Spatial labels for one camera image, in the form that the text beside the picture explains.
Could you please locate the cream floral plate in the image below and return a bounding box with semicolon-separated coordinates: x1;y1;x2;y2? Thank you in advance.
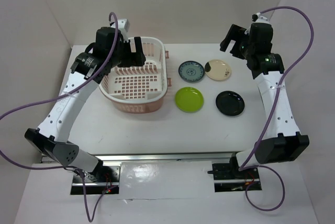
204;59;232;81

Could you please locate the blue patterned plate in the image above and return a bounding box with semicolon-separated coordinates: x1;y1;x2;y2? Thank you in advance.
178;61;205;83

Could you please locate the black plate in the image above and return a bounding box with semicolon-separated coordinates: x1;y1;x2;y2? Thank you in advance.
215;91;245;117

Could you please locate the lime green plate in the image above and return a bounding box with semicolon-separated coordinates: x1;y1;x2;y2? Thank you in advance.
174;87;204;113

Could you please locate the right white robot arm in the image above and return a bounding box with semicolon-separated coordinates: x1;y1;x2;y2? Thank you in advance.
212;22;309;179

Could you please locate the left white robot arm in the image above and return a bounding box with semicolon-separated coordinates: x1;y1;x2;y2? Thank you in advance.
25;27;146;182

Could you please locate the white pink dish rack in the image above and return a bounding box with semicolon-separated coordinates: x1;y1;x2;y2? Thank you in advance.
99;37;171;114

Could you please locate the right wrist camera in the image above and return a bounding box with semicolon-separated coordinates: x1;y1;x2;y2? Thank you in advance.
252;13;270;24

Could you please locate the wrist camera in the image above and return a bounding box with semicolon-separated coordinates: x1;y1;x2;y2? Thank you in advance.
117;19;130;34
252;13;270;24

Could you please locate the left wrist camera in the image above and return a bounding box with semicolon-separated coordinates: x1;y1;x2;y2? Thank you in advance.
117;19;130;34

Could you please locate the aluminium front rail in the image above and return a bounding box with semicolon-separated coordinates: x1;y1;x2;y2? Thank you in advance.
96;152;234;163

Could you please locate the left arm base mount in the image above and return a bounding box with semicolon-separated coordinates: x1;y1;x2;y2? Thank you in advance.
70;162;121;195

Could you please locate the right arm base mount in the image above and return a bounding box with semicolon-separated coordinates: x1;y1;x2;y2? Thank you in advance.
207;163;262;193

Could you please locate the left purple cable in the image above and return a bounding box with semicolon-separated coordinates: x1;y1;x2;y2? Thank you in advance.
0;12;121;222

